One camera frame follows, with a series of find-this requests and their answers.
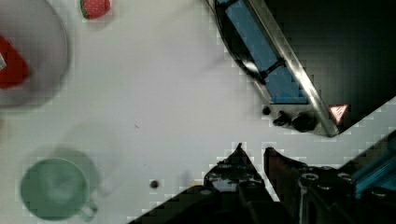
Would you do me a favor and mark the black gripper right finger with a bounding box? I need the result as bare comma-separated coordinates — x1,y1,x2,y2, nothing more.
263,147,355,224

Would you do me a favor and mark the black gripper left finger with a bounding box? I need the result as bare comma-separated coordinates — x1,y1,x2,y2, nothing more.
204,143,265,205

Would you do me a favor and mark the silver toaster oven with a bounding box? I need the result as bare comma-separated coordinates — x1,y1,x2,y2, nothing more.
205,0,395,137

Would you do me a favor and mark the green cup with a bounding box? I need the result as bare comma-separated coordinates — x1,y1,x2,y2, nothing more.
20,158,98,222

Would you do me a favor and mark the light red toy strawberry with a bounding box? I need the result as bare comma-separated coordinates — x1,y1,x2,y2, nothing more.
79,0,111,20

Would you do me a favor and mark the red ketchup bottle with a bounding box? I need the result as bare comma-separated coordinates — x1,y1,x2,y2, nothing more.
0,36,29,89

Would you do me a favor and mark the grey round plate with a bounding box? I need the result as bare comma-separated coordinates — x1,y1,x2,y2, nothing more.
0,0,69,110

